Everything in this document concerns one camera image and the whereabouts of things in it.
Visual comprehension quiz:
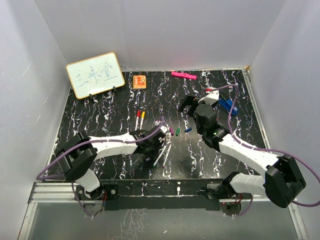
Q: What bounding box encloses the white yellow marker pen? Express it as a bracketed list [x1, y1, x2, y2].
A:
[139, 117, 144, 130]

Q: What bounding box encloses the blue stapler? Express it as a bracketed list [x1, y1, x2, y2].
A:
[218, 92, 238, 116]

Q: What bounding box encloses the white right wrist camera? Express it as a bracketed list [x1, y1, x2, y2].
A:
[198, 87, 220, 106]

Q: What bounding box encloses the blue pen cap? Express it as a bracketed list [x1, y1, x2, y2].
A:
[184, 127, 192, 133]

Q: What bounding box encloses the white red marker pen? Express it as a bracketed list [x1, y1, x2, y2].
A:
[134, 116, 139, 131]

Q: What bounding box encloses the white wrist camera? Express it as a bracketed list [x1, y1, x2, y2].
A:
[198, 87, 220, 106]
[154, 119, 168, 135]

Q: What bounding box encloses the white magenta marker pen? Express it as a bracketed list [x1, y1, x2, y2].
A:
[162, 144, 172, 169]

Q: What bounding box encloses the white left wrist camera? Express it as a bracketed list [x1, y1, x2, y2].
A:
[154, 119, 168, 135]

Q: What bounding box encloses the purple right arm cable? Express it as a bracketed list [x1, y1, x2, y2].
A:
[206, 84, 320, 217]

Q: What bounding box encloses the yellow framed whiteboard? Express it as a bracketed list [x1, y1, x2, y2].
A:
[65, 52, 125, 100]

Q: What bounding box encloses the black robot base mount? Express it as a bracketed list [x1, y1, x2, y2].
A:
[75, 179, 251, 215]

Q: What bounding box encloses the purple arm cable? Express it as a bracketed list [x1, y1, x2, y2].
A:
[206, 84, 320, 217]
[35, 116, 166, 218]

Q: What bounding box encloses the magenta pen cap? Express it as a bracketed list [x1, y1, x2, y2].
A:
[169, 126, 174, 136]

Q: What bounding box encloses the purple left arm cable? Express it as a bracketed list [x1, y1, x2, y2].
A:
[35, 116, 166, 218]

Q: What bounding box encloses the white green marker pen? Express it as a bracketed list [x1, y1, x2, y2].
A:
[152, 147, 166, 168]

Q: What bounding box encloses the green pen cap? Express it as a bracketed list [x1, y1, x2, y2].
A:
[175, 127, 181, 136]

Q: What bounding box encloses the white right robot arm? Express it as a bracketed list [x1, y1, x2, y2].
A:
[178, 94, 306, 208]

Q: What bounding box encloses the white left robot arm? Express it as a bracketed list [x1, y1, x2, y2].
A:
[57, 126, 168, 200]

